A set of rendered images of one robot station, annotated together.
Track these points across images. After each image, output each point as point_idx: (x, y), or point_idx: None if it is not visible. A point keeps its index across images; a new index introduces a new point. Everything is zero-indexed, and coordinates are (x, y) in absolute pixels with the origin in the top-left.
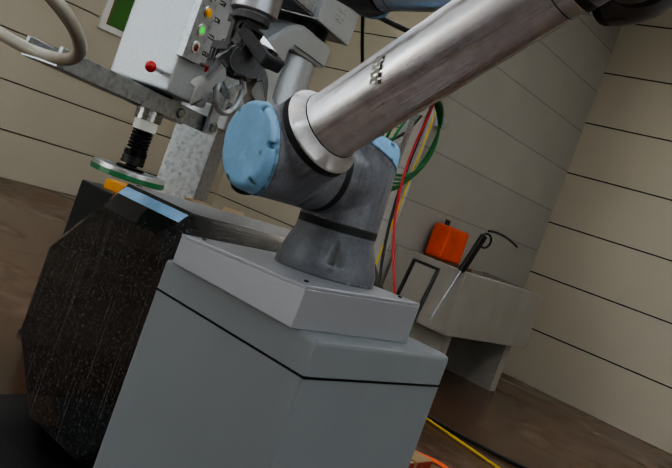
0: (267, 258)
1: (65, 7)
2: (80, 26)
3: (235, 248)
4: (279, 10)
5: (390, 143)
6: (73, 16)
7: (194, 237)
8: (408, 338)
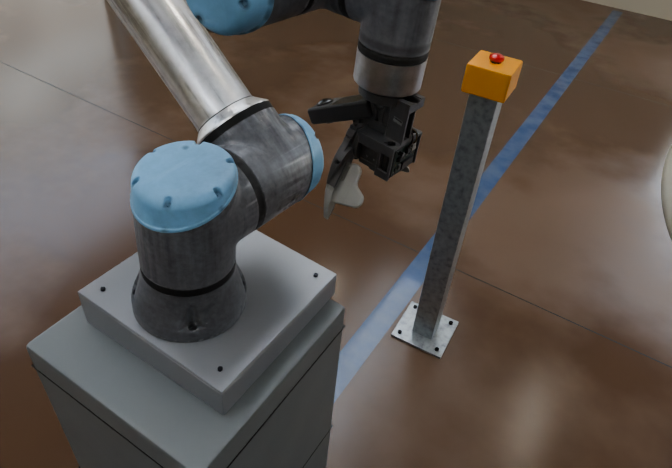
0: (252, 280)
1: (662, 182)
2: (671, 221)
3: (286, 282)
4: (355, 64)
5: (153, 150)
6: (665, 199)
7: (324, 272)
8: (71, 354)
